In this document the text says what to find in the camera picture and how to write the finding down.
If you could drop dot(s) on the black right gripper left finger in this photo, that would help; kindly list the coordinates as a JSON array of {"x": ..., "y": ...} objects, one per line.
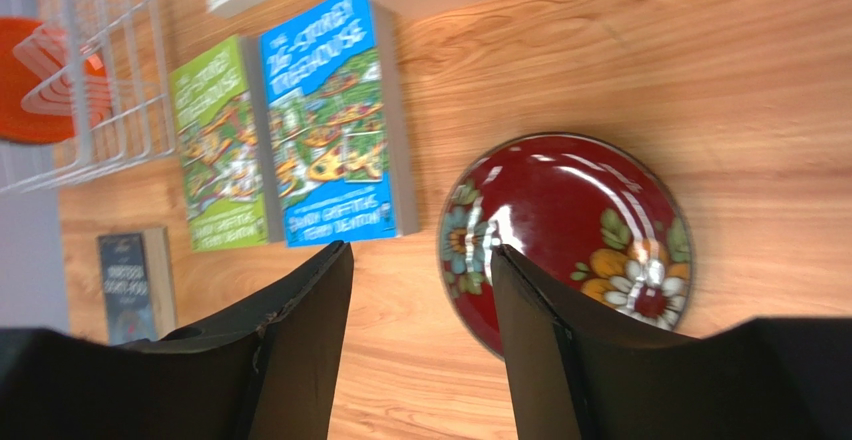
[{"x": 265, "y": 367}]

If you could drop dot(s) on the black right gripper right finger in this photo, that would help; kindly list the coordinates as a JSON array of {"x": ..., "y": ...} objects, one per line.
[{"x": 580, "y": 370}]

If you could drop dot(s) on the red floral plate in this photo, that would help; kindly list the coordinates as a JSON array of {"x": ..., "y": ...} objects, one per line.
[{"x": 591, "y": 215}]

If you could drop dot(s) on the orange plate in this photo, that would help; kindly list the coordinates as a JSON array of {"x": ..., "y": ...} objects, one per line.
[{"x": 36, "y": 83}]

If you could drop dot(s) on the nineteen eighty-four book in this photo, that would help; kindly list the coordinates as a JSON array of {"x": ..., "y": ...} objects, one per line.
[{"x": 137, "y": 285}]

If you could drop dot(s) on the green 65-storey treehouse book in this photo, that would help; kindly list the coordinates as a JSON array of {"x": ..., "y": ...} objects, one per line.
[{"x": 224, "y": 149}]

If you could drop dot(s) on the blue 26-storey treehouse book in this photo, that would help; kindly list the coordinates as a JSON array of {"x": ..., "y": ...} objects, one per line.
[{"x": 338, "y": 125}]

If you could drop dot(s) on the white wire dish rack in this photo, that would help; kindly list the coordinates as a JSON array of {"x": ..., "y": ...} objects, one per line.
[{"x": 121, "y": 101}]

